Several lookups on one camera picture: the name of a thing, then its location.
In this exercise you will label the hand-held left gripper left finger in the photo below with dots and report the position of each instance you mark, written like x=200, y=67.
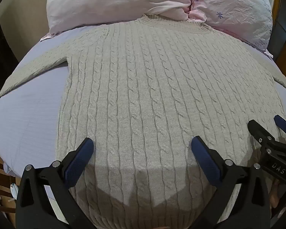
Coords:
x=79, y=160

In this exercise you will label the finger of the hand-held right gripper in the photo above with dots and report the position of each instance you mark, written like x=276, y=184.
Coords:
x=284, y=123
x=257, y=130

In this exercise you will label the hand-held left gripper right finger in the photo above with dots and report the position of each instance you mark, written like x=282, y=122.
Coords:
x=205, y=161

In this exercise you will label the lavender bed sheet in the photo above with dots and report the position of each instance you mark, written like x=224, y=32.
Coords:
x=28, y=114

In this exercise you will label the brown wooden chair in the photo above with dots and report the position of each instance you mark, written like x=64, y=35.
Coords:
x=1, y=171

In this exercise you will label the wooden framed cabinet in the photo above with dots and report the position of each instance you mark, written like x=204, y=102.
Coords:
x=282, y=40

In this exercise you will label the pink crinkled floral pillow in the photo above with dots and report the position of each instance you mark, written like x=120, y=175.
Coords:
x=233, y=7

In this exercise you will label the white floral pillow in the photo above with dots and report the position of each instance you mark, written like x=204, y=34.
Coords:
x=114, y=2

